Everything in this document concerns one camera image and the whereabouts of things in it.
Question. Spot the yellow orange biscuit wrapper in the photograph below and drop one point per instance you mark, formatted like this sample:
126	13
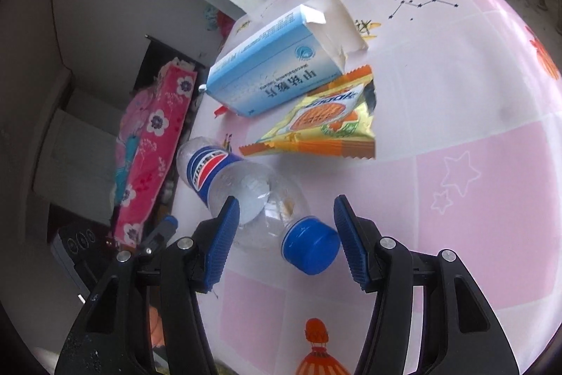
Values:
325	120

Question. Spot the black bed frame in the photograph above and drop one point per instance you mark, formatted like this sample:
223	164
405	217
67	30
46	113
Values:
151	50

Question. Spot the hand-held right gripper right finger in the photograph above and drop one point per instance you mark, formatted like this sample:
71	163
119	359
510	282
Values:
351	243

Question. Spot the pink floral blanket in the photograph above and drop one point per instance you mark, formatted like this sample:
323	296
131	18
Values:
149	146

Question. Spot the black device with dials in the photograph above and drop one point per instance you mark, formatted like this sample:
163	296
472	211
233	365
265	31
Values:
74	243

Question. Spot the light blue medicine box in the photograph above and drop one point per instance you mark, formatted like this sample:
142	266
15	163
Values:
272	67

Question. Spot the clear plastic bottle blue cap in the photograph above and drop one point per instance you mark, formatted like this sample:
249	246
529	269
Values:
246	186

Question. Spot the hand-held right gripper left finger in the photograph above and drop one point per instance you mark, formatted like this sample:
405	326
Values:
224	243

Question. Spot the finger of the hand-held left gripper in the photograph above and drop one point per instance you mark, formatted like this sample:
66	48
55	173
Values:
166	225

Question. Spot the pile of colourful bags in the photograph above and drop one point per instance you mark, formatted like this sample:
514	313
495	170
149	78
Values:
219	21

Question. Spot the pink white patterned tablecloth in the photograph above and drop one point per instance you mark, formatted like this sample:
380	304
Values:
461	94

